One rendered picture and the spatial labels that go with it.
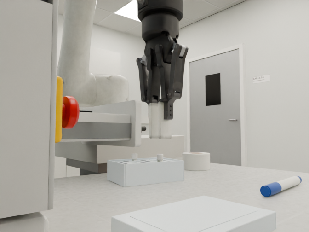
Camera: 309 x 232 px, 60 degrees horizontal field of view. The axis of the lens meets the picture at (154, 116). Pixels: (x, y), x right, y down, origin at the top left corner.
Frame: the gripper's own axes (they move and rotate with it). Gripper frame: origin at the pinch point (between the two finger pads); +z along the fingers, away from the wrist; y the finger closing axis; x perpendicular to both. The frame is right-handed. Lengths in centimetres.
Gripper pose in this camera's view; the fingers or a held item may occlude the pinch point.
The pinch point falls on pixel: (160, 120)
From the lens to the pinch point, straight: 52.6
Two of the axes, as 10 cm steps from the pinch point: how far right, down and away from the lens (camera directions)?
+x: 7.6, 0.4, 6.5
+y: 6.5, -0.5, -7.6
